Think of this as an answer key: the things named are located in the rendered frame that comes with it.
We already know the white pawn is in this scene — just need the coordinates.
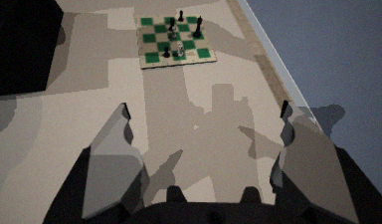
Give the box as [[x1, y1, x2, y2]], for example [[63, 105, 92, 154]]
[[170, 27, 176, 39]]

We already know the green and white chessboard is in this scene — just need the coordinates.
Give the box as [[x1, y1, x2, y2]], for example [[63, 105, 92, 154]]
[[135, 14, 217, 70]]

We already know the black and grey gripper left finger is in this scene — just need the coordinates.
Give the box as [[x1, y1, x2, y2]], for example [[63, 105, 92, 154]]
[[42, 103, 150, 224]]

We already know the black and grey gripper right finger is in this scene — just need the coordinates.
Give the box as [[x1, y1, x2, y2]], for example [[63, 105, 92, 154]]
[[270, 100, 382, 224]]

